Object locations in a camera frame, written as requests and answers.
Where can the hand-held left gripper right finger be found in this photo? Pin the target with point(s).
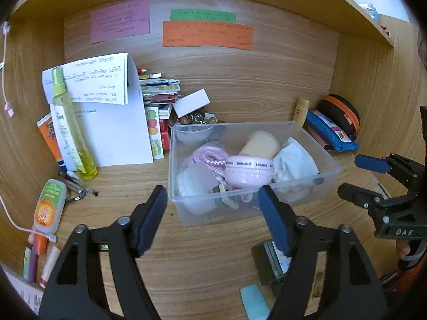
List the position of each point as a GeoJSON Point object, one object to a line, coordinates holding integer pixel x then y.
{"type": "Point", "coordinates": [275, 220]}

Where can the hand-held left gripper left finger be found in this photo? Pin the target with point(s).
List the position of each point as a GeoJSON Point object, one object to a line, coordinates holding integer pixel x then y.
{"type": "Point", "coordinates": [151, 220]}

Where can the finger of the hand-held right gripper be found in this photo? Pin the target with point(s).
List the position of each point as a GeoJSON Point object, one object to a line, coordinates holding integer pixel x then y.
{"type": "Point", "coordinates": [370, 164]}
{"type": "Point", "coordinates": [357, 195]}

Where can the clear plastic bin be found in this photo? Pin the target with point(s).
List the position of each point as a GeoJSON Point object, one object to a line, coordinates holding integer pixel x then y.
{"type": "Point", "coordinates": [200, 218]}

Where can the translucent bottle with pink lid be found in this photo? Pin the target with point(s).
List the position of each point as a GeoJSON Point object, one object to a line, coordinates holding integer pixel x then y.
{"type": "Point", "coordinates": [250, 170]}

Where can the wooden desktop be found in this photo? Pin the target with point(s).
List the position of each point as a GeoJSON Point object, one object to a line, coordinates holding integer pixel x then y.
{"type": "Point", "coordinates": [200, 256]}

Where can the person's right hand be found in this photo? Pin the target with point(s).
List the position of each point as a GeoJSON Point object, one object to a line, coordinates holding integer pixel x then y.
{"type": "Point", "coordinates": [403, 248]}

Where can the dark green small box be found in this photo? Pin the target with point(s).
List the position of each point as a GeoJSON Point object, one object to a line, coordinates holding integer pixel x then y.
{"type": "Point", "coordinates": [267, 263]}

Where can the blue patchwork pencil case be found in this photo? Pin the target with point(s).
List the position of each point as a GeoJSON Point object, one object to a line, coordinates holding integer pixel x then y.
{"type": "Point", "coordinates": [333, 133]}

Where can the small beige plastic piece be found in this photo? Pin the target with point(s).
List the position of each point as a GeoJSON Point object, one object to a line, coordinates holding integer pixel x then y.
{"type": "Point", "coordinates": [225, 197]}

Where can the pink flat pouch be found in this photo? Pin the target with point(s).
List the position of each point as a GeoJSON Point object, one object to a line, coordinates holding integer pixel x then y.
{"type": "Point", "coordinates": [317, 136]}

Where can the black orange zip case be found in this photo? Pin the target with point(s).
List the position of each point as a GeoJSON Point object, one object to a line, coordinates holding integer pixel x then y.
{"type": "Point", "coordinates": [343, 110]}

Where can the metal nail clippers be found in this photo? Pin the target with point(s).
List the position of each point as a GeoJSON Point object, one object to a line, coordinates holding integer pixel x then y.
{"type": "Point", "coordinates": [75, 186]}

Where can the light blue eraser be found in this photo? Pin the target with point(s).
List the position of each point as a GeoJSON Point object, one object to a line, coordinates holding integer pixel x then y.
{"type": "Point", "coordinates": [255, 303]}

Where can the fruit print booklet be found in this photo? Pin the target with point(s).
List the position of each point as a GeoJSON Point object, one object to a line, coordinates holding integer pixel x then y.
{"type": "Point", "coordinates": [154, 133]}

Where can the yellow lotion bottle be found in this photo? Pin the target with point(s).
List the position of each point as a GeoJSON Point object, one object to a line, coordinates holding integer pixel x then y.
{"type": "Point", "coordinates": [301, 111]}

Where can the small clear plastic cup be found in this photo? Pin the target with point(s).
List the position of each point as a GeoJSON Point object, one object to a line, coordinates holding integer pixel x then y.
{"type": "Point", "coordinates": [193, 136]}

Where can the white paper sheets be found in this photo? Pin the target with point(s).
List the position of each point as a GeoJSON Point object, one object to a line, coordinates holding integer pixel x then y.
{"type": "Point", "coordinates": [113, 133]}

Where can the clear bottle with orange label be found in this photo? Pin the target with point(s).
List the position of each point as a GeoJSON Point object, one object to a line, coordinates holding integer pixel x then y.
{"type": "Point", "coordinates": [48, 206]}

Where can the dish of small trinkets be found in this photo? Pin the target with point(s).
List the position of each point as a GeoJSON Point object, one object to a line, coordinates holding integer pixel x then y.
{"type": "Point", "coordinates": [196, 118]}

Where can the pink lip balm tube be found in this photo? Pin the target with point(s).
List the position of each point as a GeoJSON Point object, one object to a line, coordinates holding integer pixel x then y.
{"type": "Point", "coordinates": [50, 266]}

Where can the orange marker pen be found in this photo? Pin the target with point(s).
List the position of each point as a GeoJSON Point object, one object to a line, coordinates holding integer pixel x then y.
{"type": "Point", "coordinates": [40, 244]}

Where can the white card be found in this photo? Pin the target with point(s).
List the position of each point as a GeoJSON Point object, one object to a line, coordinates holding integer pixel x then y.
{"type": "Point", "coordinates": [191, 103]}

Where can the purple pen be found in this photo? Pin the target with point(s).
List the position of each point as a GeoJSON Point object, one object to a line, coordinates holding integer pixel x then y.
{"type": "Point", "coordinates": [32, 263]}

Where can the yellow spray bottle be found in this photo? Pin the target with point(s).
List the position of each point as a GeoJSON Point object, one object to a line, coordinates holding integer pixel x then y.
{"type": "Point", "coordinates": [71, 120]}

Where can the orange tube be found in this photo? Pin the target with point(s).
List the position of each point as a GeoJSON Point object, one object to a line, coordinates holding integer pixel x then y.
{"type": "Point", "coordinates": [50, 136]}

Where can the stack of books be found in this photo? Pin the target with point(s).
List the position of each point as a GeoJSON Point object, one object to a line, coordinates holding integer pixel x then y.
{"type": "Point", "coordinates": [160, 88]}

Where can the yellow green sticky pad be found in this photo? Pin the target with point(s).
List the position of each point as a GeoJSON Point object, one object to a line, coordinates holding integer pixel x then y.
{"type": "Point", "coordinates": [26, 263]}

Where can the printed white paper sheet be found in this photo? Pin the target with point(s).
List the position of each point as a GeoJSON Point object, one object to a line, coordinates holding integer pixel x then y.
{"type": "Point", "coordinates": [26, 293]}

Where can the handwritten white paper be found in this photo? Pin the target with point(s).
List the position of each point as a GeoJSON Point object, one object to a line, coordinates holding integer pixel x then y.
{"type": "Point", "coordinates": [96, 80]}

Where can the pale blue container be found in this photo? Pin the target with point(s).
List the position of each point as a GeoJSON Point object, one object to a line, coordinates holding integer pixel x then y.
{"type": "Point", "coordinates": [372, 11]}

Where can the wooden shelf board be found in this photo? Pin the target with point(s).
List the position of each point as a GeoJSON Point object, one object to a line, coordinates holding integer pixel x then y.
{"type": "Point", "coordinates": [333, 0]}

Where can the orange paper note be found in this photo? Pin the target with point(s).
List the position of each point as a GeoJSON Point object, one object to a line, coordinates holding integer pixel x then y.
{"type": "Point", "coordinates": [206, 35]}

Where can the pink paper note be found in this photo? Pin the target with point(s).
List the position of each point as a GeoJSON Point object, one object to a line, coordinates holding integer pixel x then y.
{"type": "Point", "coordinates": [120, 21]}

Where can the green paper note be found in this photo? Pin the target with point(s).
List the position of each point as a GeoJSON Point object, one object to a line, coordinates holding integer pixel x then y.
{"type": "Point", "coordinates": [203, 15]}

